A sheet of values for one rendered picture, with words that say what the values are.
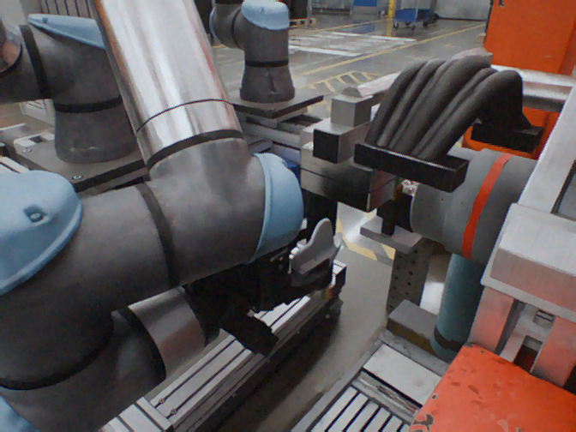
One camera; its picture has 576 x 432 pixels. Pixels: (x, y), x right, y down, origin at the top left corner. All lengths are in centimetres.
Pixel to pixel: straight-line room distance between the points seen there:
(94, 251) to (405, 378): 117
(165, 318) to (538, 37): 89
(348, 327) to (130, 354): 128
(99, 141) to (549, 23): 88
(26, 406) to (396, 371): 115
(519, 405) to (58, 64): 73
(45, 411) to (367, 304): 143
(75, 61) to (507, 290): 69
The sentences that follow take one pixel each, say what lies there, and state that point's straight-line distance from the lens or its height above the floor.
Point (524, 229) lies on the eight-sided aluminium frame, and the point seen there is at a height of 97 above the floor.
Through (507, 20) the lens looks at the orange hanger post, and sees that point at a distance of 103.
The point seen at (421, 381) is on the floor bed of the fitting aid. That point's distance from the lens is 135.
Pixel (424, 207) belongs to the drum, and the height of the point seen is 86.
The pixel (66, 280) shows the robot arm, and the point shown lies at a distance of 25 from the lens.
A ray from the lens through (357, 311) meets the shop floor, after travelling 162.
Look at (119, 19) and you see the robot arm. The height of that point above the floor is 108.
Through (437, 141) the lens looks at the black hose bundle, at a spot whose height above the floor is 99.
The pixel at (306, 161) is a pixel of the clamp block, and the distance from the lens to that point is 43.
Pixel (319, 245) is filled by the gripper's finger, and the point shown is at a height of 85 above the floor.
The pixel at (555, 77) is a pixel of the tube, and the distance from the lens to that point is 54.
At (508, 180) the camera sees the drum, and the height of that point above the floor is 91.
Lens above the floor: 110
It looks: 31 degrees down
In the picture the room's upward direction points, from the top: straight up
